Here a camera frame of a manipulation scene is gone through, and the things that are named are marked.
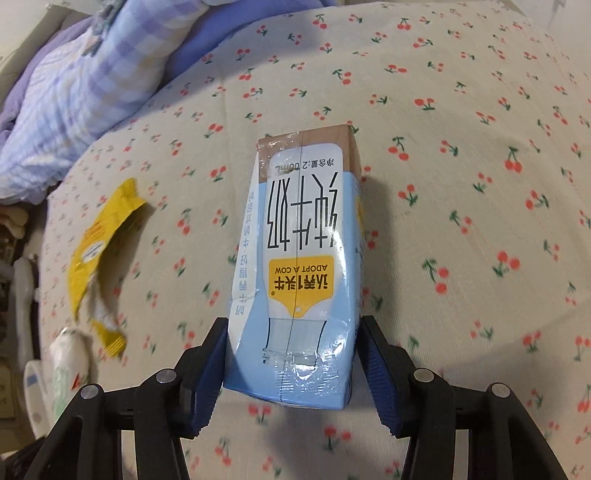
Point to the cherry print tablecloth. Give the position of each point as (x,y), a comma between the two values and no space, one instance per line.
(461,184)

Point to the white plastic bin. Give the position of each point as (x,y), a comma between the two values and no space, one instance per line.
(37,401)

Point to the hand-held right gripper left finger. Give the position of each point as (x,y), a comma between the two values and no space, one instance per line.
(207,383)

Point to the white green wrapper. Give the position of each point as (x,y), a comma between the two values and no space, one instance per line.
(69,350)

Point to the yellow snack wrapper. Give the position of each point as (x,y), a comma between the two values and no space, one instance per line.
(97,240)

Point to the checked purple quilt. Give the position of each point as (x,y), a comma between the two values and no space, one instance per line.
(69,92)

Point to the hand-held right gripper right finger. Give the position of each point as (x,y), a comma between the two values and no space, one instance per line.
(383,369)

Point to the light blue milk carton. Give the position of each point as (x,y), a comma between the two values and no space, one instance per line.
(295,230)

